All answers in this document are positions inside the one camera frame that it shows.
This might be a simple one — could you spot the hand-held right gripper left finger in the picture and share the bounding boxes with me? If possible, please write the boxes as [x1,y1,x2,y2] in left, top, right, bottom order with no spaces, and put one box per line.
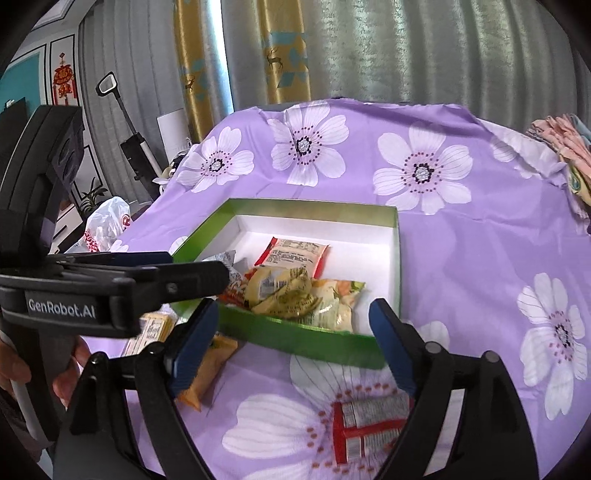
[55,298,220,480]

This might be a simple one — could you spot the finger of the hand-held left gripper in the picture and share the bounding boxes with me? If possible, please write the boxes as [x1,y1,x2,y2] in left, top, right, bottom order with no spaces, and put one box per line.
[110,260,232,320]
[46,250,175,278]

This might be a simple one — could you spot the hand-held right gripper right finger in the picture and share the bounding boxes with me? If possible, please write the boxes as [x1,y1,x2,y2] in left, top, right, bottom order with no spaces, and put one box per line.
[368,298,541,480]

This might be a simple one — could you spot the orange yellow snack packet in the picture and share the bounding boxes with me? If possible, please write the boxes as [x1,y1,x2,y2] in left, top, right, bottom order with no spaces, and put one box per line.
[177,333,239,412]

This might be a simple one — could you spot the beige cracker packet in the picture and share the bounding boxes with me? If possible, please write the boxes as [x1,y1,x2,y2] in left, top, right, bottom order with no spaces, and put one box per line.
[121,311,178,358]

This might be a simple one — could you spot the small silver snack packet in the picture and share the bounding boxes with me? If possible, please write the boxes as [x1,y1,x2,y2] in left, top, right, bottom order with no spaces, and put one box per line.
[198,249,243,284]

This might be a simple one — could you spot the orange brown snack packet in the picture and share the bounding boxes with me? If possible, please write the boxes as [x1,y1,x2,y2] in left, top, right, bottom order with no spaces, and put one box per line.
[217,277,252,308]

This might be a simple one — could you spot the pale cream snack packet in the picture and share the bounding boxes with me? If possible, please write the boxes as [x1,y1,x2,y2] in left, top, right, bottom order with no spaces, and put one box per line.
[295,277,366,333]

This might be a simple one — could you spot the red white snack packet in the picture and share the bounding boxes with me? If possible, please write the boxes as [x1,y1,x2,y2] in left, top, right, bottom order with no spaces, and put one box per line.
[330,394,416,466]

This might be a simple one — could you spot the green cardboard box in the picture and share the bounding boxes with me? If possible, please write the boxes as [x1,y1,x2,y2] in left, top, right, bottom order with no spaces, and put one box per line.
[168,198,402,370]

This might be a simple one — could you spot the yellow green snack packet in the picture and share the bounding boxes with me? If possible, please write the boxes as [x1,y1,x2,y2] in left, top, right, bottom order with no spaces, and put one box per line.
[244,265,324,319]

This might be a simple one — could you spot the red edged beige snack packet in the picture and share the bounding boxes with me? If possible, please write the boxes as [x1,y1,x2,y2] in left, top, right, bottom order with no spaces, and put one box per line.
[255,237,329,280]

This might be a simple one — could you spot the person's left hand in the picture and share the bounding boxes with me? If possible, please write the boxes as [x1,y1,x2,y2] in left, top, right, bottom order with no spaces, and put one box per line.
[0,337,93,409]

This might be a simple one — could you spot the white red plastic bag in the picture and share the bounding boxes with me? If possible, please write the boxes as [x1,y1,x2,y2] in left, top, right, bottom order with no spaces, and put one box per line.
[83,196,133,254]

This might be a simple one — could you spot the white cabinet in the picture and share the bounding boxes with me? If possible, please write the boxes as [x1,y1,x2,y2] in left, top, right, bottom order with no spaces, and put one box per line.
[54,203,89,254]

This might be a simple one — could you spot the potted plant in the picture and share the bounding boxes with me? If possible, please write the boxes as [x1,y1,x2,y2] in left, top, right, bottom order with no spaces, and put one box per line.
[79,178,110,217]

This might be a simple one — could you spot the black white upright vacuum cleaner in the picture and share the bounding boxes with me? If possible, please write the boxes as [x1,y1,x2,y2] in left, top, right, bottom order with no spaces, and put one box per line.
[96,71,167,201]

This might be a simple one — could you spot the purple floral tablecloth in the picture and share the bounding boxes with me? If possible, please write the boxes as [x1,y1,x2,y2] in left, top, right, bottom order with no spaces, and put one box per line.
[111,99,591,480]

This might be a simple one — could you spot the white box appliance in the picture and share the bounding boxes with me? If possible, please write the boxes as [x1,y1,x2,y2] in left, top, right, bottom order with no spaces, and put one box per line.
[157,109,192,160]

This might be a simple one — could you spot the narrow grey curtain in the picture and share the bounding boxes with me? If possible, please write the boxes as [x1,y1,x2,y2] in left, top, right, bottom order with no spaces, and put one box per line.
[78,0,185,204]

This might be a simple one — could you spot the yellow patterned curtain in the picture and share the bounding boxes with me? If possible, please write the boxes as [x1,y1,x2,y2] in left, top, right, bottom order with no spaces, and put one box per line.
[256,0,311,106]
[173,0,233,141]

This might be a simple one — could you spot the pile of folded clothes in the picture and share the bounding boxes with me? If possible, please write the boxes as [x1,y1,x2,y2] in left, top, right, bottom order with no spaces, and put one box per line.
[526,113,591,222]

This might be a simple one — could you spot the wide grey curtain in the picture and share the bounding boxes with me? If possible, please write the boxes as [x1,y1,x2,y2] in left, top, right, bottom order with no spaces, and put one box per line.
[222,0,591,134]

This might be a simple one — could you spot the red hanging wall ornament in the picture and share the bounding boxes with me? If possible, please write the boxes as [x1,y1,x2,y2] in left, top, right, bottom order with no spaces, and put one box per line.
[52,65,78,106]

